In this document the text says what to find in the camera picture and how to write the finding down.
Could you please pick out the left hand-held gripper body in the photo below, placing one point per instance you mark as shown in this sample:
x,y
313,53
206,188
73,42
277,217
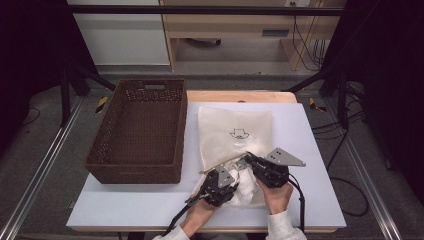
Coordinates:
x,y
218,190

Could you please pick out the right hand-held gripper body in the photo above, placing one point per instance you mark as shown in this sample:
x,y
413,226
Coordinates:
x,y
273,170

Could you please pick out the person's right hand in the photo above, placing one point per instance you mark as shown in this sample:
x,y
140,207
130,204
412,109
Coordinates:
x,y
275,198

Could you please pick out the person's left hand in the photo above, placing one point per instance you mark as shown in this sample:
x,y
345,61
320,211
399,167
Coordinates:
x,y
200,216

